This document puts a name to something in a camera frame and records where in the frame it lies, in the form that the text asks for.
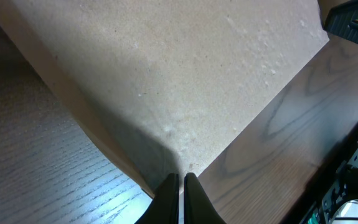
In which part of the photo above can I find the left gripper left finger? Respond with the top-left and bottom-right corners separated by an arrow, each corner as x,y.
136,173 -> 179,224

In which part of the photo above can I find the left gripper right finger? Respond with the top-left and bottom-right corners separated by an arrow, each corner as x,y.
184,172 -> 225,224

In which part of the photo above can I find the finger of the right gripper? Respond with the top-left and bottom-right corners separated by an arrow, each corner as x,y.
324,0 -> 358,44

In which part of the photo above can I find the brown cardboard box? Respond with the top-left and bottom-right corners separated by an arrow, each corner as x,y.
0,0 -> 329,194

